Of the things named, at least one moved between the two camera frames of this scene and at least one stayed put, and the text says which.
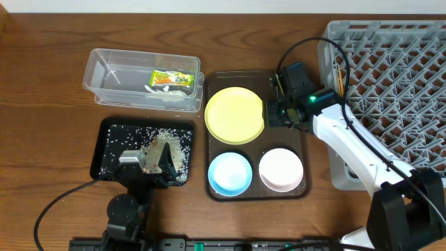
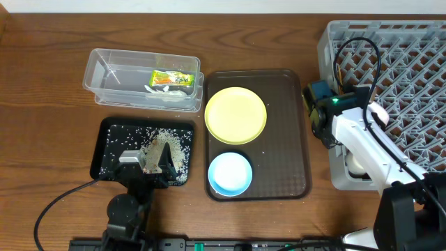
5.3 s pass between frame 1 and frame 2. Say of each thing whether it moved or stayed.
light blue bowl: stayed
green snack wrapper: stayed
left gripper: stayed
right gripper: moved
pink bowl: moved
